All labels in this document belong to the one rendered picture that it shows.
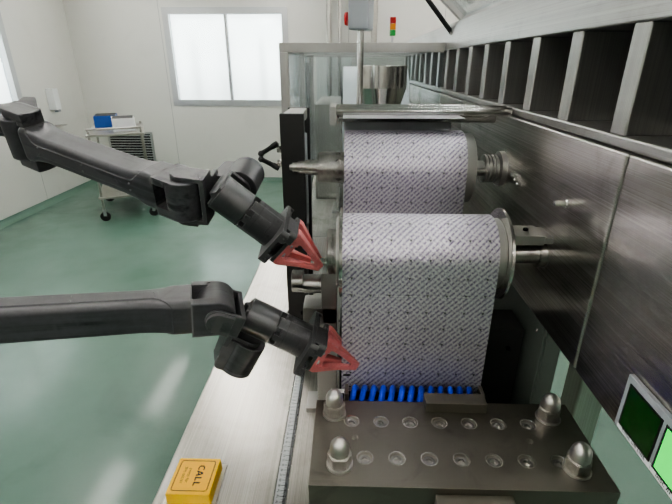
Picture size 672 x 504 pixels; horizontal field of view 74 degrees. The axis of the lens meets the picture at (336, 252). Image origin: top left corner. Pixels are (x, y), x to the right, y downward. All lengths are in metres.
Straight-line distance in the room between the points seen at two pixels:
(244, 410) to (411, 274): 0.46
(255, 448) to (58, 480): 1.49
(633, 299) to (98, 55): 6.75
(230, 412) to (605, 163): 0.76
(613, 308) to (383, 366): 0.35
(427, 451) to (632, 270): 0.35
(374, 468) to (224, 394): 0.43
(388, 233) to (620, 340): 0.32
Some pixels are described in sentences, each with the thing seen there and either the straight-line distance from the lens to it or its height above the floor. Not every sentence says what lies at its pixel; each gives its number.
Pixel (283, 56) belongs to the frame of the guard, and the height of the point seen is 1.56.
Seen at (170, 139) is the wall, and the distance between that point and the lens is 6.71.
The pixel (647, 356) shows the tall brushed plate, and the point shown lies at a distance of 0.58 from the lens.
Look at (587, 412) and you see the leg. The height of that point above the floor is 0.86.
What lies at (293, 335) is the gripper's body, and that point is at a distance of 0.71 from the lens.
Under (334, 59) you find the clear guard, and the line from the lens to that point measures 1.65.
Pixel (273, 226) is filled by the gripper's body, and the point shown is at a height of 1.30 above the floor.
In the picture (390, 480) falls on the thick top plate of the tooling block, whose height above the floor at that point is 1.03.
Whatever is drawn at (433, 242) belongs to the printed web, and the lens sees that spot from 0.68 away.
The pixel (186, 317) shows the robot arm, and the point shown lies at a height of 1.20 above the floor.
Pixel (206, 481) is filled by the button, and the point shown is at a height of 0.92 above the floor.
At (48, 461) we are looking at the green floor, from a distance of 2.39.
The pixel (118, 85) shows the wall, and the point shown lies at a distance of 6.89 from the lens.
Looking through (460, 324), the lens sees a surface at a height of 1.15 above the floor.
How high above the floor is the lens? 1.53
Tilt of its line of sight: 23 degrees down
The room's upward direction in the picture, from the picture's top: straight up
